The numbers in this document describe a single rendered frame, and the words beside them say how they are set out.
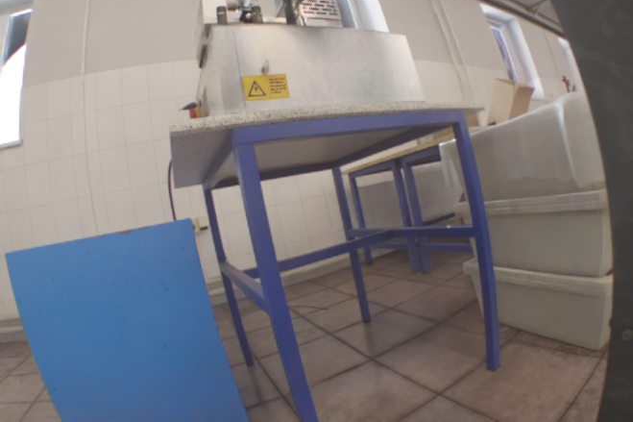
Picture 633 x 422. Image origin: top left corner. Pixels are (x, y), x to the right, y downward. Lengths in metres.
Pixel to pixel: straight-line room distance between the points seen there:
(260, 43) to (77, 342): 0.84
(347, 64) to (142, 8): 2.28
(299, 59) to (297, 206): 1.77
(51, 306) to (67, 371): 0.17
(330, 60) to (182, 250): 0.59
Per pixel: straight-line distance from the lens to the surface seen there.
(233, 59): 0.76
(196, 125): 0.53
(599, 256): 0.93
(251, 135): 0.54
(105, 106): 2.52
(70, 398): 0.95
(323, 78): 0.81
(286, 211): 2.43
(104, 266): 0.81
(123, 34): 2.79
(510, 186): 1.05
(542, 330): 1.14
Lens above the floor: 0.58
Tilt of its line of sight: 3 degrees up
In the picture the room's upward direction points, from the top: 12 degrees counter-clockwise
